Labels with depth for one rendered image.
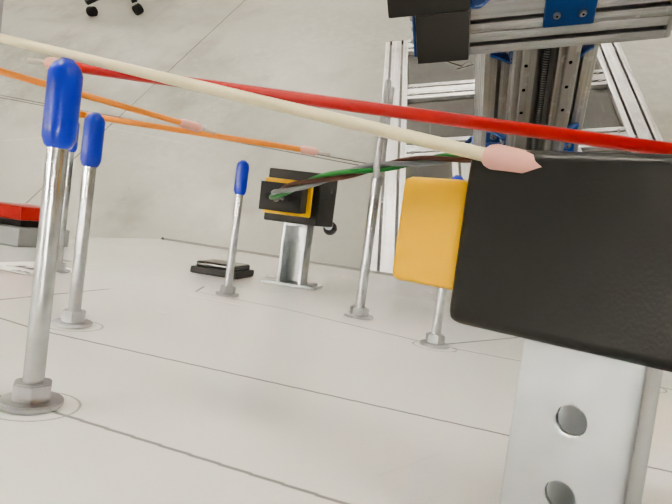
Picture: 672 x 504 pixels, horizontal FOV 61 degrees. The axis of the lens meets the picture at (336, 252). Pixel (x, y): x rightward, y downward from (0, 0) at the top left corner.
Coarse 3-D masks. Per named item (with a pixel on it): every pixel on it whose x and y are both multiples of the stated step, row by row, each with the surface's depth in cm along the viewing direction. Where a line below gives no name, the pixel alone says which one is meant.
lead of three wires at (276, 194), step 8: (352, 168) 34; (360, 168) 34; (368, 168) 34; (320, 176) 34; (328, 176) 34; (336, 176) 34; (344, 176) 34; (352, 176) 34; (288, 184) 35; (296, 184) 35; (304, 184) 35; (312, 184) 35; (320, 184) 35; (272, 192) 37; (280, 192) 36; (288, 192) 36
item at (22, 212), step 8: (0, 208) 48; (8, 208) 48; (16, 208) 48; (24, 208) 48; (32, 208) 49; (0, 216) 49; (8, 216) 48; (16, 216) 48; (24, 216) 48; (32, 216) 49; (8, 224) 49; (16, 224) 49; (24, 224) 49; (32, 224) 50
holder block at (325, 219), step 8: (272, 168) 44; (272, 176) 44; (280, 176) 44; (288, 176) 43; (296, 176) 43; (304, 176) 43; (312, 176) 43; (328, 184) 45; (336, 184) 48; (320, 192) 43; (328, 192) 45; (320, 200) 43; (328, 200) 46; (312, 208) 43; (320, 208) 44; (328, 208) 46; (264, 216) 44; (272, 216) 44; (280, 216) 44; (288, 216) 43; (296, 216) 43; (312, 216) 43; (320, 216) 44; (328, 216) 47; (304, 224) 43; (312, 224) 43; (320, 224) 44; (328, 224) 47
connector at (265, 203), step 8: (264, 184) 40; (272, 184) 40; (280, 184) 40; (264, 192) 40; (296, 192) 40; (304, 192) 41; (264, 200) 40; (272, 200) 40; (280, 200) 40; (288, 200) 40; (296, 200) 40; (304, 200) 41; (312, 200) 44; (264, 208) 41; (272, 208) 40; (280, 208) 40; (288, 208) 40; (296, 208) 40; (304, 208) 41
